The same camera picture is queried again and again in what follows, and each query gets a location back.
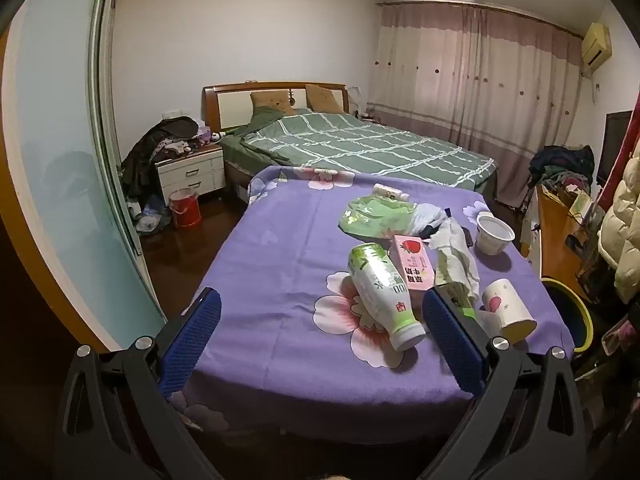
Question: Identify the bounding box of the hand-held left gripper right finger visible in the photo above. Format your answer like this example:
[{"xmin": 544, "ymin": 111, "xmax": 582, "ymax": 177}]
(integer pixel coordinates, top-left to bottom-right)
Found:
[{"xmin": 421, "ymin": 286, "xmax": 588, "ymax": 480}]

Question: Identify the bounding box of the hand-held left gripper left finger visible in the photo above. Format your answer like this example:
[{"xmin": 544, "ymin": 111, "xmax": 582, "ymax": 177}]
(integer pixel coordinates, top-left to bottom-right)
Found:
[{"xmin": 52, "ymin": 287, "xmax": 223, "ymax": 480}]

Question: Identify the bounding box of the small green carton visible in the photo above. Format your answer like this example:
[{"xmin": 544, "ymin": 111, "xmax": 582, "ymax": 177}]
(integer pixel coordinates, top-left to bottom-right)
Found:
[{"xmin": 434, "ymin": 255, "xmax": 478, "ymax": 321}]

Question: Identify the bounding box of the white paper cup red print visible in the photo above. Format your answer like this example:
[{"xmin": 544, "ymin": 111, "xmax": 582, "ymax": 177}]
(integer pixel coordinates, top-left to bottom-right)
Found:
[{"xmin": 481, "ymin": 278, "xmax": 538, "ymax": 345}]

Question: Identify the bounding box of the green and white plastic bottle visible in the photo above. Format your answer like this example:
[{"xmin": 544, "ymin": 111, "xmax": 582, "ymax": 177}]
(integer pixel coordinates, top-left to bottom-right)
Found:
[{"xmin": 347, "ymin": 242, "xmax": 428, "ymax": 353}]

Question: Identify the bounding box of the white tissue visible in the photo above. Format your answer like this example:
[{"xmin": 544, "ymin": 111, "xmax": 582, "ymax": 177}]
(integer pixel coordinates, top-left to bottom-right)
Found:
[{"xmin": 427, "ymin": 215, "xmax": 482, "ymax": 306}]

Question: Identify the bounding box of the pink milk carton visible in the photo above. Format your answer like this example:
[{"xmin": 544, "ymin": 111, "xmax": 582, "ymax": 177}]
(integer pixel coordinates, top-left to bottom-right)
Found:
[{"xmin": 387, "ymin": 234, "xmax": 435, "ymax": 292}]

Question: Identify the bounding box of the white yogurt cup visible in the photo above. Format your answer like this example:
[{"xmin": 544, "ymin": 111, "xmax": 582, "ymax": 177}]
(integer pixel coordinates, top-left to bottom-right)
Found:
[{"xmin": 475, "ymin": 211, "xmax": 516, "ymax": 257}]

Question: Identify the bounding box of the yellow-rimmed dark bin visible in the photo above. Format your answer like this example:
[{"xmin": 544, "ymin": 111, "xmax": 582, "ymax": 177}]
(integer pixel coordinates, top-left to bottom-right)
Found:
[{"xmin": 540, "ymin": 276, "xmax": 595, "ymax": 353}]

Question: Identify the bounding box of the white foam fruit net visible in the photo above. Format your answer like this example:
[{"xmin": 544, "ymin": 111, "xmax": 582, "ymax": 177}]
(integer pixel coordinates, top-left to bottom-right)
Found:
[{"xmin": 409, "ymin": 202, "xmax": 453, "ymax": 238}]

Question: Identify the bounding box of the green plastic pouch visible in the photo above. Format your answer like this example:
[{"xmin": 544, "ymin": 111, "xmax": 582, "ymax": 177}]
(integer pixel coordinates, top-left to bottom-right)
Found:
[{"xmin": 339, "ymin": 195, "xmax": 423, "ymax": 241}]

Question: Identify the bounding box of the small white bottle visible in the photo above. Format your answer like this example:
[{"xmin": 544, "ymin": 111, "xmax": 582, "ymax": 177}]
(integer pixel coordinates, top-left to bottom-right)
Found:
[{"xmin": 372, "ymin": 183, "xmax": 411, "ymax": 202}]

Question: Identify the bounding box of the purple floral tablecloth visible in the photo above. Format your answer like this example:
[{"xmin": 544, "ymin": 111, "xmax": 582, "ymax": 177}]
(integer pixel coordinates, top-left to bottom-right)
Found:
[{"xmin": 170, "ymin": 165, "xmax": 576, "ymax": 433}]

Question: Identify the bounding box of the red bucket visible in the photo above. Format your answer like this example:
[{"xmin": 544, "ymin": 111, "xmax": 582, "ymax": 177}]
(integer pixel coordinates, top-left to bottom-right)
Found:
[{"xmin": 168, "ymin": 188, "xmax": 202, "ymax": 228}]

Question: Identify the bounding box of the cloth heap on floor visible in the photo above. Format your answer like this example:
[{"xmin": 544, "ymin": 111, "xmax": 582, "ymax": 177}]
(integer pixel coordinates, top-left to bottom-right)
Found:
[{"xmin": 127, "ymin": 195, "xmax": 173, "ymax": 237}]

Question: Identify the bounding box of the wooden cabinet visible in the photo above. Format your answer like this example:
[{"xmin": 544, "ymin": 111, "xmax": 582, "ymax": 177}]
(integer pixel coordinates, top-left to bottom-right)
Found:
[{"xmin": 522, "ymin": 185, "xmax": 601, "ymax": 301}]

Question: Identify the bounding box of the white nightstand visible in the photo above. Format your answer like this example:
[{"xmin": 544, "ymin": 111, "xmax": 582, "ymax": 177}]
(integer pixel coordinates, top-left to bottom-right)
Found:
[{"xmin": 155, "ymin": 142, "xmax": 226, "ymax": 206}]

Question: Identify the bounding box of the pink floral cloth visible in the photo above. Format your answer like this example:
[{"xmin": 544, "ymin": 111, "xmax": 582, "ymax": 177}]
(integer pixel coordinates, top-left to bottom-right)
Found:
[{"xmin": 597, "ymin": 300, "xmax": 640, "ymax": 361}]

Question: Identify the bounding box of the dark clothes pile on nightstand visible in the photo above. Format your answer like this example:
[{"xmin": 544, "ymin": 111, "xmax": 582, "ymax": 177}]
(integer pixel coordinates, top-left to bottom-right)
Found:
[{"xmin": 120, "ymin": 116, "xmax": 201, "ymax": 196}]

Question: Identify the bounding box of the clothes pile on cabinet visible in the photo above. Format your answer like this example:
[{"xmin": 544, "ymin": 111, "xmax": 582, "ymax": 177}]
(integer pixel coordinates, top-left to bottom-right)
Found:
[{"xmin": 529, "ymin": 145, "xmax": 596, "ymax": 193}]

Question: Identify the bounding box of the white down jacket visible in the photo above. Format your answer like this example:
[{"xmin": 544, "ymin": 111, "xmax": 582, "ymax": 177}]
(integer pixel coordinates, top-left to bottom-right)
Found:
[{"xmin": 597, "ymin": 137, "xmax": 640, "ymax": 303}]

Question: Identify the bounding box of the green checked quilt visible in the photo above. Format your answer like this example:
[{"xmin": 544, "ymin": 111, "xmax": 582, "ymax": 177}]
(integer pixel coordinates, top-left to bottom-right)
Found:
[{"xmin": 240, "ymin": 111, "xmax": 498, "ymax": 196}]

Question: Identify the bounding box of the sliding glass door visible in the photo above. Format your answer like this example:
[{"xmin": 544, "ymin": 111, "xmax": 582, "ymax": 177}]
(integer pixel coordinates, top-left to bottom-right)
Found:
[{"xmin": 0, "ymin": 0, "xmax": 168, "ymax": 351}]

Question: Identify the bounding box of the wooden bed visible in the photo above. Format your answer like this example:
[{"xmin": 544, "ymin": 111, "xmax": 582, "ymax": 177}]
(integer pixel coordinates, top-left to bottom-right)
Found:
[{"xmin": 202, "ymin": 81, "xmax": 501, "ymax": 206}]

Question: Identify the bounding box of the brown pillow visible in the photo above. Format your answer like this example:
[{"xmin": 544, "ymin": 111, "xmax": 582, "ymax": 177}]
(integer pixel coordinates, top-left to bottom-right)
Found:
[
  {"xmin": 305, "ymin": 84, "xmax": 343, "ymax": 113},
  {"xmin": 250, "ymin": 90, "xmax": 298, "ymax": 113}
]

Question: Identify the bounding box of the black television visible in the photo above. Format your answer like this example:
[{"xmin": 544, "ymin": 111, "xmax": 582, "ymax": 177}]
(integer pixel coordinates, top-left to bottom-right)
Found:
[{"xmin": 597, "ymin": 110, "xmax": 633, "ymax": 186}]

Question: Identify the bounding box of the pink and white curtain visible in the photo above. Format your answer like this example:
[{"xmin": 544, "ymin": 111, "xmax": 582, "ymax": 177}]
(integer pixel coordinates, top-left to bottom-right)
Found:
[{"xmin": 367, "ymin": 2, "xmax": 586, "ymax": 206}]

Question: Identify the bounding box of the wall air conditioner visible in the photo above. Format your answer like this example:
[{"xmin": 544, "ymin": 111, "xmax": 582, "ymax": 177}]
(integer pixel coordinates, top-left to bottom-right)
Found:
[{"xmin": 580, "ymin": 22, "xmax": 613, "ymax": 72}]

